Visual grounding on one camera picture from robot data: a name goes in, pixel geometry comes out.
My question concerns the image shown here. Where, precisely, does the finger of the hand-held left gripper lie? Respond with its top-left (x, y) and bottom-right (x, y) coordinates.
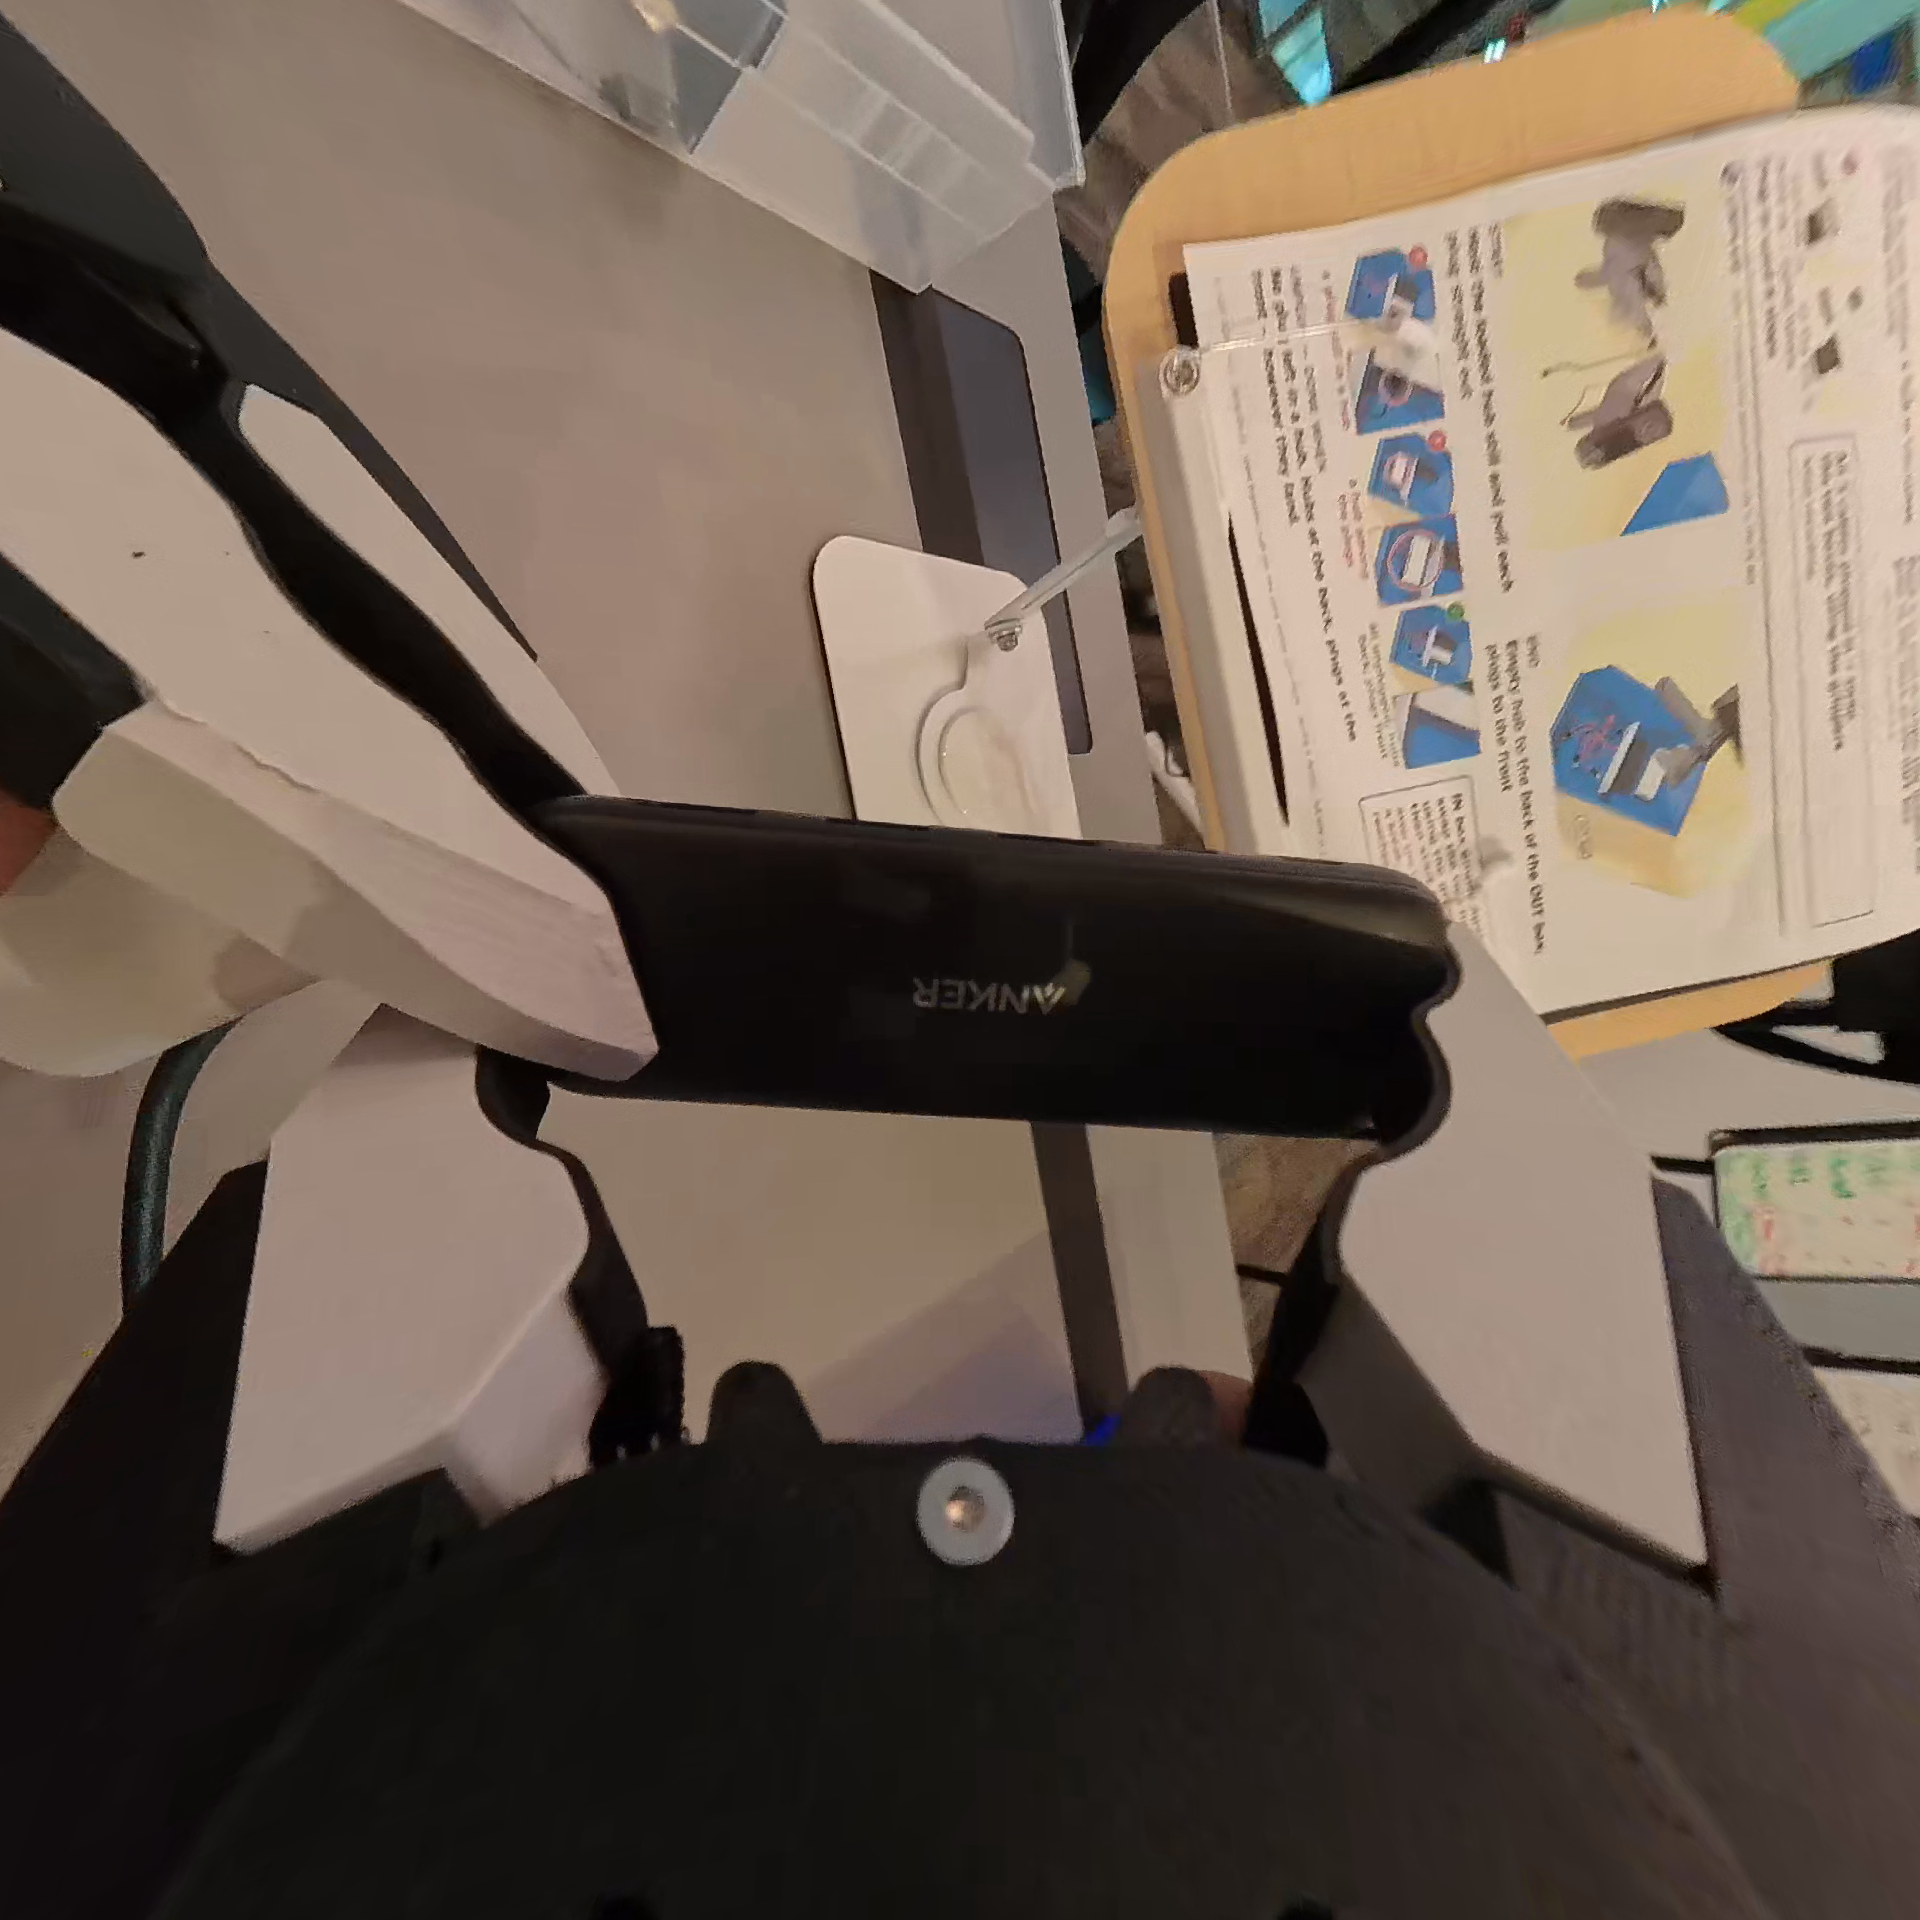
top-left (0, 328), bottom-right (660, 1082)
top-left (230, 380), bottom-right (600, 813)

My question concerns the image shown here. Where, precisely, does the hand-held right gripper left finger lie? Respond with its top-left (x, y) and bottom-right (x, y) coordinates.
top-left (217, 1001), bottom-right (670, 1558)

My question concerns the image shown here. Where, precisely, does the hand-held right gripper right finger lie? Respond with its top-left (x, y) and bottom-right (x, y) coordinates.
top-left (1242, 930), bottom-right (1721, 1579)

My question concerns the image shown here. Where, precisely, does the slim hub black cable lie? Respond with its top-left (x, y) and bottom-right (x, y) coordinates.
top-left (121, 1024), bottom-right (249, 1309)

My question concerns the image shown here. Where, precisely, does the slim black usb hub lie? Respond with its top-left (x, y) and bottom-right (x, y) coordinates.
top-left (542, 798), bottom-right (1463, 1142)

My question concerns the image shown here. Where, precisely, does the clear plastic bin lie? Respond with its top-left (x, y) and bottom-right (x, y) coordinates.
top-left (404, 0), bottom-right (1083, 296)

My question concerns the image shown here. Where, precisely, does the white easel board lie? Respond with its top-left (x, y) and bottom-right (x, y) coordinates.
top-left (1712, 1127), bottom-right (1920, 1287)

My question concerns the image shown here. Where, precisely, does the instruction sheet on stand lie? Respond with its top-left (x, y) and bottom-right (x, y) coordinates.
top-left (1101, 10), bottom-right (1838, 1057)

